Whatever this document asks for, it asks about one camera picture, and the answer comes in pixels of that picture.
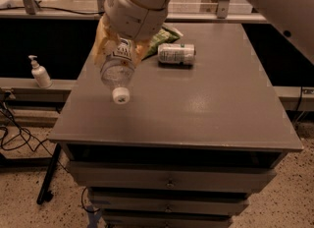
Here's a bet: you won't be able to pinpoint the black stand leg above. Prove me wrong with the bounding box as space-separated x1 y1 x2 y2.
36 143 61 205

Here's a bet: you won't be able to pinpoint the white green can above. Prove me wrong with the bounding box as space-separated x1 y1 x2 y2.
158 43 196 65

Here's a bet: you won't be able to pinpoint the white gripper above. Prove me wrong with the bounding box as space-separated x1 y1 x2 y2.
91 0 169 68

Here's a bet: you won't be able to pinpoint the white pump dispenser bottle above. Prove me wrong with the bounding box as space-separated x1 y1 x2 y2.
28 55 52 88

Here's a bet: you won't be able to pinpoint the black cable on ledge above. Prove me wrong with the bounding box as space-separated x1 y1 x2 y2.
0 5 106 16

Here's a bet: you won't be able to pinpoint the grey drawer cabinet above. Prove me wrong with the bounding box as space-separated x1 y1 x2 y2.
50 24 302 228

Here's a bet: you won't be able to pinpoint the green chip bag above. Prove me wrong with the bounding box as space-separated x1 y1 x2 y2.
145 24 183 58

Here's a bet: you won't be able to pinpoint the clear blue-label plastic bottle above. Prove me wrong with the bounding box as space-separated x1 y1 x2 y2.
100 38 135 105

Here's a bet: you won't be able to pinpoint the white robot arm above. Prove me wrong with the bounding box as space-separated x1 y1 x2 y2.
91 0 314 65

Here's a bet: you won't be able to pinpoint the black floor cables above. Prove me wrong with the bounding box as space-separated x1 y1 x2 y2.
0 88 70 174

